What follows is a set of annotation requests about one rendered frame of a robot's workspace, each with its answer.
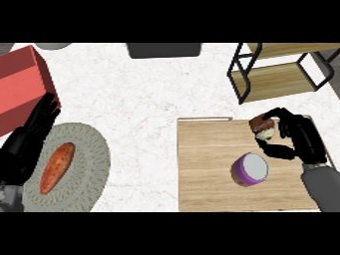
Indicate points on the wooden tray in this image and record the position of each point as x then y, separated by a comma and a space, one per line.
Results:
227, 166

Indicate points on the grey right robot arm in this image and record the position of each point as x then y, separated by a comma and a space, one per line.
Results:
330, 189

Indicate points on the purple can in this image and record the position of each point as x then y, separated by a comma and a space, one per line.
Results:
250, 169

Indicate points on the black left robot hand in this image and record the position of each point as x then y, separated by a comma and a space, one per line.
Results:
27, 139

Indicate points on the red box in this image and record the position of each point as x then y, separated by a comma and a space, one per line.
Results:
11, 93

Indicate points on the brown cupcake with cream frosting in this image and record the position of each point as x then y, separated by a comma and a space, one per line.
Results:
264, 127

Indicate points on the round grey woven placemat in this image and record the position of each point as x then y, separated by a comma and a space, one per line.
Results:
79, 169

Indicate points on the dark grey rectangular appliance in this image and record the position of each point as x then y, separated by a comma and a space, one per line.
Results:
163, 50

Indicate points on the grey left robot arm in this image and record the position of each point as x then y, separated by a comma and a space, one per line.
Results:
3, 199

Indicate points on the grey round object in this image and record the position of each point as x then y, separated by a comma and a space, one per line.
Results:
52, 46

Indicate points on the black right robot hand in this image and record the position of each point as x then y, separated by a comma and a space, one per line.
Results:
302, 139

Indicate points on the orange sweet potato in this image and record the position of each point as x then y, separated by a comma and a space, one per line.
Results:
57, 167

